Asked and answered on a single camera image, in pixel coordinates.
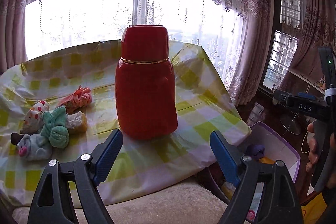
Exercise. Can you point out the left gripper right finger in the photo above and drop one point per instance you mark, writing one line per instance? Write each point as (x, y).
(279, 202)

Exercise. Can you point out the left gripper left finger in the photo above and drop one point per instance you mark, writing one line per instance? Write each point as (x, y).
(52, 201)

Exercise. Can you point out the pink beaded pouch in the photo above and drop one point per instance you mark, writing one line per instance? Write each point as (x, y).
(251, 215)

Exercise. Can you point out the purple towel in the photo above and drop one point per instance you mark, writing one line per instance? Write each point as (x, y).
(255, 151)

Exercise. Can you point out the grey plush pig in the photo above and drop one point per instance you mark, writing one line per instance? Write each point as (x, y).
(34, 148)

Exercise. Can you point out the teal green towel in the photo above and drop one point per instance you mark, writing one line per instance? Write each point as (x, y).
(54, 128)

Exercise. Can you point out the yellow white sponge block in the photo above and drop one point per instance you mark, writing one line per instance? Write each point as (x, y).
(76, 123)

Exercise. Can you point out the orange mesh bag with sponge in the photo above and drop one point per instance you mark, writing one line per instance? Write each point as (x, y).
(266, 160)

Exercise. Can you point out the person right hand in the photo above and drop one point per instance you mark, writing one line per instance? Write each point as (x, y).
(313, 159)

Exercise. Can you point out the white table with metal stand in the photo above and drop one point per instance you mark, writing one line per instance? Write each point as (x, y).
(302, 103)

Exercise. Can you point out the yellow bag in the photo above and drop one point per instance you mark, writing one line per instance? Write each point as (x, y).
(313, 210)

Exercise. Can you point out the dark brown plush piece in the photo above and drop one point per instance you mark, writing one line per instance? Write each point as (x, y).
(15, 138)

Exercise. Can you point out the pink patterned curtain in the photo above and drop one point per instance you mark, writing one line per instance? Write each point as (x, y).
(255, 38)

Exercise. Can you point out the green checkered plastic tablecloth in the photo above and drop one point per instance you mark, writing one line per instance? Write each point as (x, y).
(142, 167)

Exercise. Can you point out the pink coral scrunchie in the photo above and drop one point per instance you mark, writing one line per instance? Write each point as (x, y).
(80, 98)

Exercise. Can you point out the red thermos jug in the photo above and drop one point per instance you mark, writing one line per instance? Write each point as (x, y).
(145, 83)

